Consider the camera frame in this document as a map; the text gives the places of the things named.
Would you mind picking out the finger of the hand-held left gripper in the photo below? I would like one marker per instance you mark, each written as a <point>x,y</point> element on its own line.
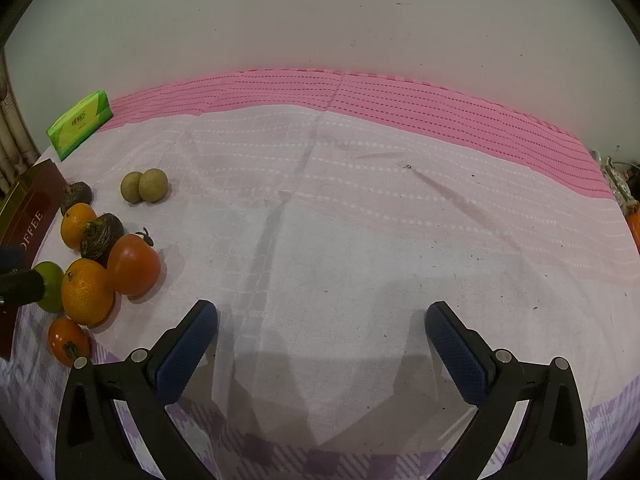
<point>22,287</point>
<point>10,258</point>

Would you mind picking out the large orange mandarin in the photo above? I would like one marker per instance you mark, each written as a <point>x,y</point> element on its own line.
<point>87,292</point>

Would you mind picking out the small red tomato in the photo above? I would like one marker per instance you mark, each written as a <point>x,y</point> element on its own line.
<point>62,337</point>

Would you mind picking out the green lime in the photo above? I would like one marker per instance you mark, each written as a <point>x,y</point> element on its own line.
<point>54,285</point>

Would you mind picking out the patterned curtain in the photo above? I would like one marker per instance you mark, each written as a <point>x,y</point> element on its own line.
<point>12,145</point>

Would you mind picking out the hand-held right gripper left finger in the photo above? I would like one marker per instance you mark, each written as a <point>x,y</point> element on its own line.
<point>187,355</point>

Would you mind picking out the greenish brown longan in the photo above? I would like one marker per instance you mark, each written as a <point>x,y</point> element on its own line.
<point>129,187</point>

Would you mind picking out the pale plastic clutter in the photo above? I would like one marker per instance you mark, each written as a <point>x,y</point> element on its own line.
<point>617,182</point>

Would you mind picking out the orange object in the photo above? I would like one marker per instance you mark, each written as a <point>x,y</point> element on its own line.
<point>635,230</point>

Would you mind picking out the dark red tin box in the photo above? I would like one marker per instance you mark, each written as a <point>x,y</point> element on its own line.
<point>27,210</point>

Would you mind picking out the tan brown longan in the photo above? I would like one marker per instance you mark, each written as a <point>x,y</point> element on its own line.
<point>154,185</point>

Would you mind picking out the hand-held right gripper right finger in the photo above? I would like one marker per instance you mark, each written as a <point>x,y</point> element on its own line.
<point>457,355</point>

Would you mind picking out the dark water chestnut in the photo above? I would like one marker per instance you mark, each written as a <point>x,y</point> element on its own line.
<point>100,240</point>
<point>77,195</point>

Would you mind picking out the green tissue packet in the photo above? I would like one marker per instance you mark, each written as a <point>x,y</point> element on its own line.
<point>77,125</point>

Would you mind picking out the small orange mandarin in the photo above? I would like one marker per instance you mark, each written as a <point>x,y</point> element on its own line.
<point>74,227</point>

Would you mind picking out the large red tomato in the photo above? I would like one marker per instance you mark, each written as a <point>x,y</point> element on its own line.
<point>134,265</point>

